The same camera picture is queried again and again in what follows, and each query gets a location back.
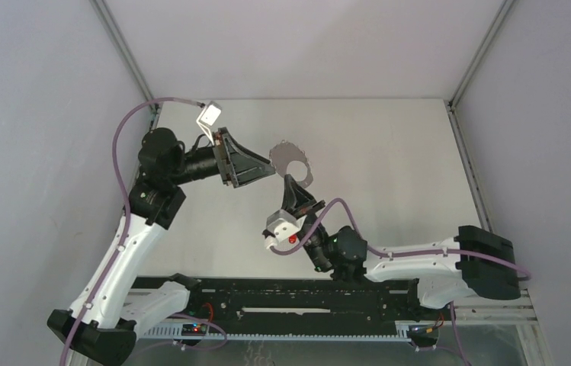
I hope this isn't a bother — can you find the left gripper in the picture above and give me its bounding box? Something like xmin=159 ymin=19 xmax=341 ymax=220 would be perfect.
xmin=170 ymin=127 xmax=276 ymax=188

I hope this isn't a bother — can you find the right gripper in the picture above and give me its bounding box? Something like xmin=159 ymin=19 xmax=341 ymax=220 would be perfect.
xmin=281 ymin=175 xmax=333 ymax=274

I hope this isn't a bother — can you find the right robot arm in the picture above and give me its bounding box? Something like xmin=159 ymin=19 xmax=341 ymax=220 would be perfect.
xmin=263 ymin=175 xmax=521 ymax=319

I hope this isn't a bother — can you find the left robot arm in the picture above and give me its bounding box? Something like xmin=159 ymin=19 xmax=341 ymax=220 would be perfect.
xmin=47 ymin=127 xmax=275 ymax=365

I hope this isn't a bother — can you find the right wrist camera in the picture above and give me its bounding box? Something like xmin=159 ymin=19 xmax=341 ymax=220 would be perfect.
xmin=262 ymin=210 xmax=305 ymax=250

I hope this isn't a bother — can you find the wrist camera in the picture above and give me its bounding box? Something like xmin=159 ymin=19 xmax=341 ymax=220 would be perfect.
xmin=196 ymin=101 xmax=222 ymax=143
xmin=262 ymin=210 xmax=305 ymax=250

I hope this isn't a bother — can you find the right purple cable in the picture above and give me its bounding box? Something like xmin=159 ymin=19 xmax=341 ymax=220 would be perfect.
xmin=270 ymin=197 xmax=531 ymax=366

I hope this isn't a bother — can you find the purple cable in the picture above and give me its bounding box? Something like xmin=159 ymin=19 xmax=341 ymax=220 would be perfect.
xmin=270 ymin=197 xmax=531 ymax=366
xmin=59 ymin=97 xmax=207 ymax=366

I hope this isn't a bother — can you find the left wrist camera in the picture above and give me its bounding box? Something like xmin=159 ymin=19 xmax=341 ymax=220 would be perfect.
xmin=196 ymin=101 xmax=222 ymax=143

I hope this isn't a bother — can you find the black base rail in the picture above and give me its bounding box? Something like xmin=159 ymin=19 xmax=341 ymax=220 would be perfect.
xmin=138 ymin=276 xmax=460 ymax=339

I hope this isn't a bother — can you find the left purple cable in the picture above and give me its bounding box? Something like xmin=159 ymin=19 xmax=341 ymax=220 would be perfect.
xmin=59 ymin=97 xmax=207 ymax=366

